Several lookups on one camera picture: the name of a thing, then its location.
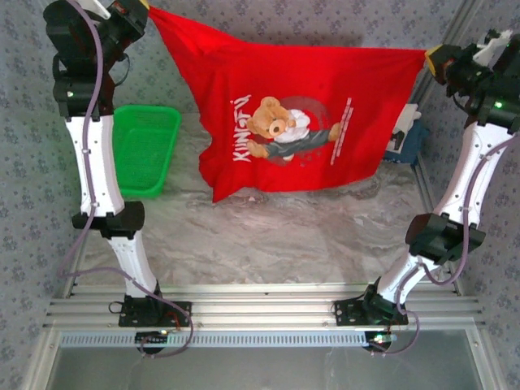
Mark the blue t-shirt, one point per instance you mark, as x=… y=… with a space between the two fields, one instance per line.
x=414 y=144

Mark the green plastic basket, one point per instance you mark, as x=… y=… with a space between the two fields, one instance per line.
x=142 y=154

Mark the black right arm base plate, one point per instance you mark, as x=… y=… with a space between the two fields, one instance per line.
x=349 y=313

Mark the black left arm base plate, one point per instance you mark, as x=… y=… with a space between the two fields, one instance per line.
x=178 y=310

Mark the aluminium mounting rail frame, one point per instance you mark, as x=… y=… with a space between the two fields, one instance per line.
x=264 y=308

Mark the aluminium corner post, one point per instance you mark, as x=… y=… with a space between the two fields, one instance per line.
x=467 y=16

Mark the red bear print t-shirt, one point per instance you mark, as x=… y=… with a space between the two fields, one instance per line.
x=292 y=81

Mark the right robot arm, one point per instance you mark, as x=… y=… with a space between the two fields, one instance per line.
x=471 y=174

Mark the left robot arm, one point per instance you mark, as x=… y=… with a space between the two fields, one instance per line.
x=97 y=162

